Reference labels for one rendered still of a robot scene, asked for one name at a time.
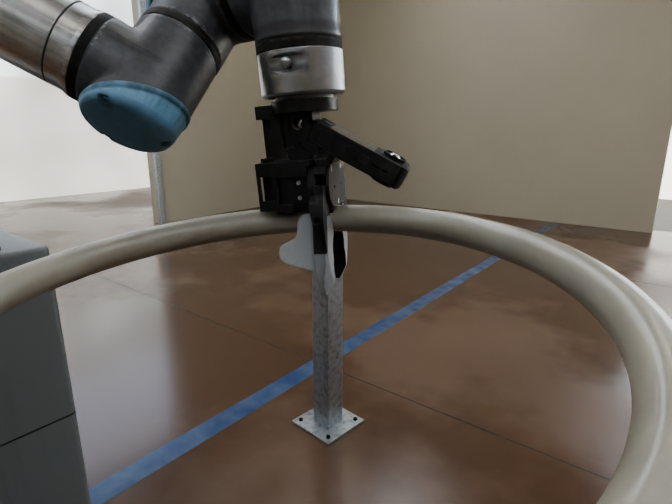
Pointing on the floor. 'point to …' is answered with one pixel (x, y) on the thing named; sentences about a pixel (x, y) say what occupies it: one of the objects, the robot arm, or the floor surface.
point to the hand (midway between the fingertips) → (337, 276)
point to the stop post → (327, 368)
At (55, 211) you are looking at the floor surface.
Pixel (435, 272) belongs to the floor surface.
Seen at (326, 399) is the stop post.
